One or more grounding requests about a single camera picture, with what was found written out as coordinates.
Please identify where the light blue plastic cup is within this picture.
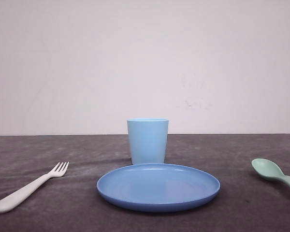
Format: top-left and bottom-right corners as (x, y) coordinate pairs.
(127, 118), (169, 165)

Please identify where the mint green plastic spoon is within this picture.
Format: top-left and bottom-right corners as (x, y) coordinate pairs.
(251, 158), (290, 187)

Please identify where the white plastic fork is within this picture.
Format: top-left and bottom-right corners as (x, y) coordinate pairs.
(0, 162), (69, 214)

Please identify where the blue plastic plate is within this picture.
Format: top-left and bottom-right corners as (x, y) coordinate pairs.
(97, 163), (220, 213)

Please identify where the dark grey tablecloth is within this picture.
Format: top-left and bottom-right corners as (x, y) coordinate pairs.
(0, 134), (290, 232)

